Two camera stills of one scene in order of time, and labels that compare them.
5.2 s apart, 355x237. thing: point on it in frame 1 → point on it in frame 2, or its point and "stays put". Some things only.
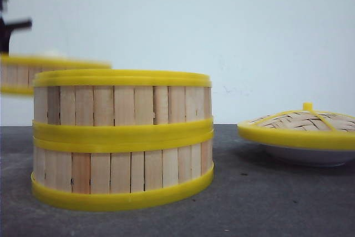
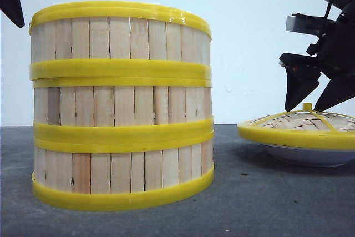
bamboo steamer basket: (17, 72) → (121, 41)
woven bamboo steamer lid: (307, 127) stays put
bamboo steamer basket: (121, 110) stays put
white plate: (307, 157) stays put
